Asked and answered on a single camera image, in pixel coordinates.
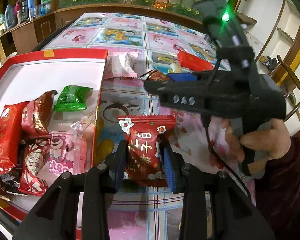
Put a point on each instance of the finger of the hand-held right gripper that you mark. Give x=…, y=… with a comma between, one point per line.
x=182, y=76
x=180, y=90

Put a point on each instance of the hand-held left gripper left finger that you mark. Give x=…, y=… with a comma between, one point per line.
x=120, y=167

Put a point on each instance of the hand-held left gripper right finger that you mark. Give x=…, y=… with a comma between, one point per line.
x=168, y=170

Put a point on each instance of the small red gold snack packet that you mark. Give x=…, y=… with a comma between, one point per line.
x=156, y=75

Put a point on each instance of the red flower cloud snack packet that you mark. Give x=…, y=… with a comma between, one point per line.
x=145, y=145

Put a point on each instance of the clear snack packet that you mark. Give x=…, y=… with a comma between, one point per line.
x=83, y=125

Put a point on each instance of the pink bear snack packet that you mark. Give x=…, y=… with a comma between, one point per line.
x=62, y=152

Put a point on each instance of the green snack packet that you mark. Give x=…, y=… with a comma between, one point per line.
x=70, y=98

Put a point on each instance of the red white print snack packet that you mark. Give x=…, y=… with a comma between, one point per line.
x=32, y=170

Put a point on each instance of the dark red flower snack packet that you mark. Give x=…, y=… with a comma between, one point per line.
x=37, y=115

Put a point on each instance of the red cardboard box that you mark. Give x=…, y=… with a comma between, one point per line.
x=52, y=77

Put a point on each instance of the gold black snack packet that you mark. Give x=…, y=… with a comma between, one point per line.
x=2, y=178

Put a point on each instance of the person's right forearm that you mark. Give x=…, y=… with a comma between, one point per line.
x=277, y=192

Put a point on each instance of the person's right hand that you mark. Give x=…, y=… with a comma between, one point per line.
x=272, y=140

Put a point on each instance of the pink printed tablecloth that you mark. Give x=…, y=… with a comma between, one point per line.
x=130, y=105

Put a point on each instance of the wooden chair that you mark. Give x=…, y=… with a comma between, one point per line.
x=293, y=78

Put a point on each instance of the pink white snack packet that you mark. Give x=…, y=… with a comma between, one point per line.
x=120, y=63

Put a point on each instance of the blue bottle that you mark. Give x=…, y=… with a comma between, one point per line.
x=31, y=2

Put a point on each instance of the red black thermos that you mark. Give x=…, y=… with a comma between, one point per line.
x=21, y=11

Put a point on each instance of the blue water jug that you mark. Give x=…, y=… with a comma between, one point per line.
x=9, y=16

